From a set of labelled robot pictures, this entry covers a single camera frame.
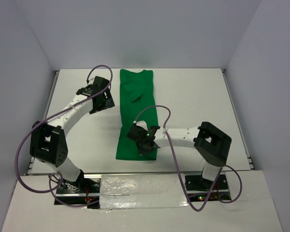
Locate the green t shirt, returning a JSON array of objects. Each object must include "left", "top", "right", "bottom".
[{"left": 116, "top": 69, "right": 158, "bottom": 161}]

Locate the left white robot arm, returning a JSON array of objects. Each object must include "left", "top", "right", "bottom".
[{"left": 29, "top": 76, "right": 115, "bottom": 193}]

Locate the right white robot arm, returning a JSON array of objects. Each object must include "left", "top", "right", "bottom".
[{"left": 127, "top": 121, "right": 232, "bottom": 189}]

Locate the silver tape patch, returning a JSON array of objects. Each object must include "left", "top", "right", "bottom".
[{"left": 100, "top": 174, "right": 188, "bottom": 209}]

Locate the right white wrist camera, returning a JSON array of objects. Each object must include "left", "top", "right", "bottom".
[{"left": 136, "top": 120, "right": 147, "bottom": 128}]

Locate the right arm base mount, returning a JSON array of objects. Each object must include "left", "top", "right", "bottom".
[{"left": 182, "top": 173, "right": 231, "bottom": 202}]

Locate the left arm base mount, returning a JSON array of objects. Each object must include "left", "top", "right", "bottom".
[{"left": 54, "top": 175, "right": 102, "bottom": 209}]

